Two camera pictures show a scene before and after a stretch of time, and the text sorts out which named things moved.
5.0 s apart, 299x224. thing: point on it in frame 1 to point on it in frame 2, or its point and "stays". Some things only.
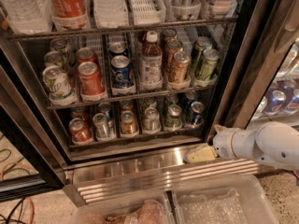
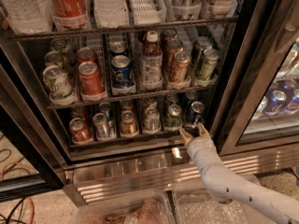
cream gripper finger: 219,128 to 203,131
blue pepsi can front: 196,114 stays
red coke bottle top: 68,6 stays
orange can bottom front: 128,123 stays
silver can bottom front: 151,120 stays
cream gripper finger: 204,154 to 187,137
